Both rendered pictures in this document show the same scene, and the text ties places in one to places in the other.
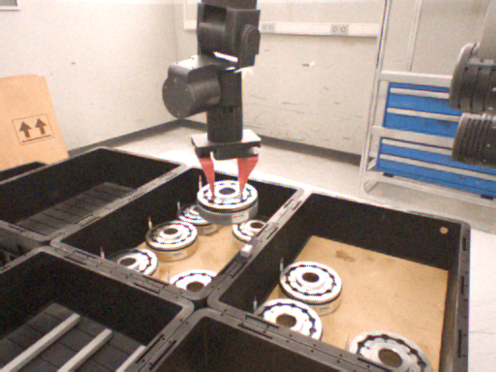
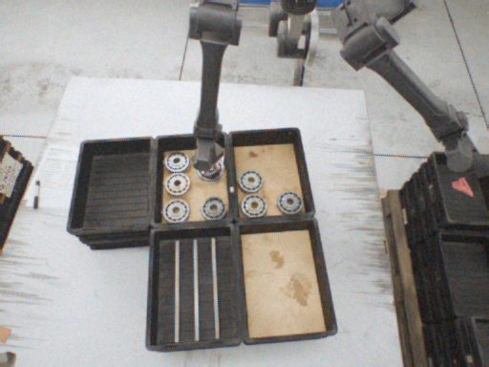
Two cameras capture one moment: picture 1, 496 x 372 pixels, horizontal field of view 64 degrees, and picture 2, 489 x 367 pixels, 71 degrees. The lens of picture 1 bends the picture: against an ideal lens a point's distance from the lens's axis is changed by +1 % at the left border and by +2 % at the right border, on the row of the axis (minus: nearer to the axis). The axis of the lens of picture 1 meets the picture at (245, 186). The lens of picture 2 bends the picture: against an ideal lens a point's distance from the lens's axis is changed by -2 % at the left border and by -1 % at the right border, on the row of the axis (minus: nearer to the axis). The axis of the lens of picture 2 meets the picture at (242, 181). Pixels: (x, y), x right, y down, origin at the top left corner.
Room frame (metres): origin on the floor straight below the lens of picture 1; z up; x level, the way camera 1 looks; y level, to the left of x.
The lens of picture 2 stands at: (0.00, 0.28, 2.09)
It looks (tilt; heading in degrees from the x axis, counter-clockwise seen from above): 62 degrees down; 327
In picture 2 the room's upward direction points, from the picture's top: 1 degrees clockwise
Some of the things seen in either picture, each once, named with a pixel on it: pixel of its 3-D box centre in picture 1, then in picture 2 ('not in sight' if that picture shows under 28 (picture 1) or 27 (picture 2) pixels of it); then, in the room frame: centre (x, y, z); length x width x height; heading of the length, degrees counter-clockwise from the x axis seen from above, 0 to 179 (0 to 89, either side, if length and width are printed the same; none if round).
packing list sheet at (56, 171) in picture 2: not in sight; (57, 174); (1.10, 0.58, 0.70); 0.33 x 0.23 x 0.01; 144
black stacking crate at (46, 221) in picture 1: (84, 206); (117, 188); (0.78, 0.36, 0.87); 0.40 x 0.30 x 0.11; 152
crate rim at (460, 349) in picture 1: (356, 263); (268, 172); (0.50, -0.17, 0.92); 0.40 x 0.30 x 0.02; 152
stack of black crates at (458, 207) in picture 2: not in sight; (445, 205); (0.04, -1.09, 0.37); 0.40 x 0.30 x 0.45; 144
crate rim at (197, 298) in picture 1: (194, 217); (191, 177); (0.64, 0.09, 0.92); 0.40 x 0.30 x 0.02; 152
